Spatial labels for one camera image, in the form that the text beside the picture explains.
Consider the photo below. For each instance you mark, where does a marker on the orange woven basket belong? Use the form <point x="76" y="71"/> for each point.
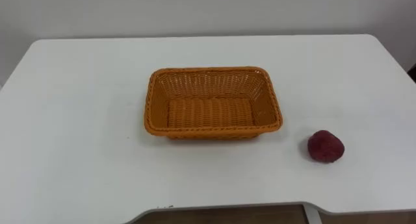
<point x="211" y="113"/>

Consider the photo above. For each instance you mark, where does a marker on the dark red fruit soft toy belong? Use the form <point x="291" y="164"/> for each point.
<point x="325" y="146"/>

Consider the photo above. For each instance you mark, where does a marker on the white desk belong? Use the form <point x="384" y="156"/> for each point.
<point x="81" y="120"/>

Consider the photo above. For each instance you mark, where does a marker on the dark object at wall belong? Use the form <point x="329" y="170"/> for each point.
<point x="413" y="73"/>

